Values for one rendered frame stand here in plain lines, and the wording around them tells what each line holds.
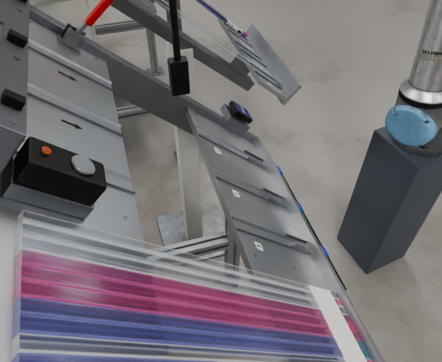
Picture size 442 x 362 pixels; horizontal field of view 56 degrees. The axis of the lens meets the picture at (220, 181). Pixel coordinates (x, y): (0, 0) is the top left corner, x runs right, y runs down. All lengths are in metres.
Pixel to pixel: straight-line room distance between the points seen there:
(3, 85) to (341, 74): 2.30
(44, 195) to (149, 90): 0.43
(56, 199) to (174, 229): 1.28
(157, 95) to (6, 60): 0.40
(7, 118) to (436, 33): 0.82
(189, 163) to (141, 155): 0.70
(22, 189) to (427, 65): 0.85
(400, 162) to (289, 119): 1.01
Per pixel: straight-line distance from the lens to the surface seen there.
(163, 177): 1.88
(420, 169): 1.26
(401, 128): 1.09
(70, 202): 0.42
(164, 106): 0.82
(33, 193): 0.41
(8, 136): 0.38
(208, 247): 1.25
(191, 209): 1.49
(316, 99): 2.36
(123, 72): 0.77
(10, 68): 0.45
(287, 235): 0.73
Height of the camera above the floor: 1.35
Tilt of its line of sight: 47 degrees down
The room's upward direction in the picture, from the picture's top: straight up
